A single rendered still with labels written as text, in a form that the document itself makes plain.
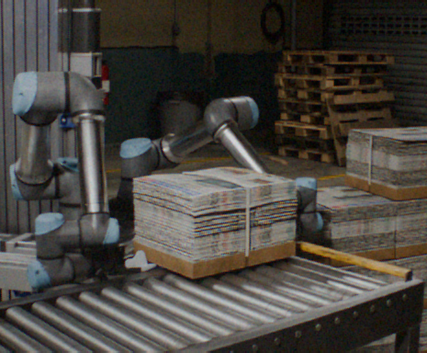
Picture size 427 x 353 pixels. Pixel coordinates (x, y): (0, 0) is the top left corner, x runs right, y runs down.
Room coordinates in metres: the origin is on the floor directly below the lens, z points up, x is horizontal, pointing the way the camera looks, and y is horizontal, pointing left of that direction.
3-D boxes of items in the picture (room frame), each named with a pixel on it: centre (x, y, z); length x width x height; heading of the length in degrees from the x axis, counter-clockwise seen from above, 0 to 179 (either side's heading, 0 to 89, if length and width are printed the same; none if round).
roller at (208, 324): (1.79, 0.23, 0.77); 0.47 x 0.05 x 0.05; 43
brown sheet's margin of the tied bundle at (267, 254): (2.27, 0.10, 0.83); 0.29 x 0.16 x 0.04; 44
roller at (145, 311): (1.74, 0.28, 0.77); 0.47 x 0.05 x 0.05; 43
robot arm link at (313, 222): (2.59, -0.09, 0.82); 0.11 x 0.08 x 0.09; 133
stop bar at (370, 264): (2.19, -0.21, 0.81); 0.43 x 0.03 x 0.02; 43
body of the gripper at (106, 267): (2.05, 0.48, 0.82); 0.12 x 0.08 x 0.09; 133
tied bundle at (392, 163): (3.15, -0.49, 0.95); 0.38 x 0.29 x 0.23; 27
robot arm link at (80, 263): (2.00, 0.54, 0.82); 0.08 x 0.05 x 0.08; 43
